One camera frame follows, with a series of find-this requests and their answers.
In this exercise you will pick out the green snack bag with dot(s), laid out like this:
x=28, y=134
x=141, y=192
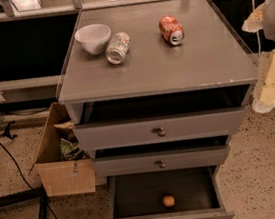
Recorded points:
x=70, y=150

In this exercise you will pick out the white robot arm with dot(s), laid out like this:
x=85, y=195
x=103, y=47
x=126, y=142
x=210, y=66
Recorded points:
x=263, y=18

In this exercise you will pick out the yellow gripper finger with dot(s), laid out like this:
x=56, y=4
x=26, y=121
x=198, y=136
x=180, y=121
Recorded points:
x=254, y=21
x=264, y=92

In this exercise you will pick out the grey middle drawer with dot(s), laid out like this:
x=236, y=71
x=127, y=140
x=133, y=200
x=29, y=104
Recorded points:
x=181, y=154

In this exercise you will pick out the grey bottom drawer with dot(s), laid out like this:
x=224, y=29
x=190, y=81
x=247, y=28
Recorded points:
x=139, y=196

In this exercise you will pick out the grey drawer cabinet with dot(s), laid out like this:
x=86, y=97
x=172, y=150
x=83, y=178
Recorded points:
x=208, y=57

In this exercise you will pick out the orange fruit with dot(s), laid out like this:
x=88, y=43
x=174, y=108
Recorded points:
x=168, y=201

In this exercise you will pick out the white green soda can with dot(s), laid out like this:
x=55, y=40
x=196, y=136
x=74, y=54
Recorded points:
x=117, y=48

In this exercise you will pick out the cardboard box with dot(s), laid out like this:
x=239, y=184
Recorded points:
x=61, y=177

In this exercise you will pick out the orange soda can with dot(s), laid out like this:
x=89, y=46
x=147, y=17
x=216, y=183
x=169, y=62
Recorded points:
x=171, y=30

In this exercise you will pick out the white ceramic bowl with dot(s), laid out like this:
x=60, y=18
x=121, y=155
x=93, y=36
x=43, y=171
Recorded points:
x=93, y=38

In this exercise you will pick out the grey drawer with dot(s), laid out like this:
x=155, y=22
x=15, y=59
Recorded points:
x=139, y=196
x=181, y=154
x=161, y=118

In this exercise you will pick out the grey top drawer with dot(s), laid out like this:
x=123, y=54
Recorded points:
x=161, y=118

